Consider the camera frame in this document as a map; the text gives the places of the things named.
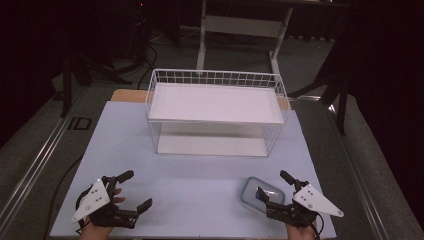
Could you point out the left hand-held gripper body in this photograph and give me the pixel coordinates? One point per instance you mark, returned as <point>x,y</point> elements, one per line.
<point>95,198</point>

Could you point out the dark curtain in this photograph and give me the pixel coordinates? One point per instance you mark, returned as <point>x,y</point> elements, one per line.
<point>23,66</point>

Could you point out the person's right hand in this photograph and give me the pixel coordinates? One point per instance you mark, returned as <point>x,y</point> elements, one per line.
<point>301,234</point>

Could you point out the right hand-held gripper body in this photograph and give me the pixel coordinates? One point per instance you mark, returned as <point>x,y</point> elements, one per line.
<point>316,201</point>

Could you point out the metal floor rail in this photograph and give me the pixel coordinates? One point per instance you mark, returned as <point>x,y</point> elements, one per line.
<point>40,160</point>
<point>360,180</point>

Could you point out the white metal table frame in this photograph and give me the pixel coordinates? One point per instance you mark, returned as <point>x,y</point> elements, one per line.
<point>240,26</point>

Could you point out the clear container with blue lid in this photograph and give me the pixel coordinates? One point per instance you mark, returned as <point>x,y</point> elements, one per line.
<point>251,193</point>

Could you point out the black tripod stand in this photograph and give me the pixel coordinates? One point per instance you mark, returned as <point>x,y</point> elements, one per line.
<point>340,90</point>
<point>68,83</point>

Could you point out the light blue table mat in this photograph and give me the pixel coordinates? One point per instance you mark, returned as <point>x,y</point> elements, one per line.
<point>186,186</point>

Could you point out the person's left hand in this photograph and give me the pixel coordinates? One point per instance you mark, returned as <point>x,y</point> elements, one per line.
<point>95,233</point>

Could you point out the wooden table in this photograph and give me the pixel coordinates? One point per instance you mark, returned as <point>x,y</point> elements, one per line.
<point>128,96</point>

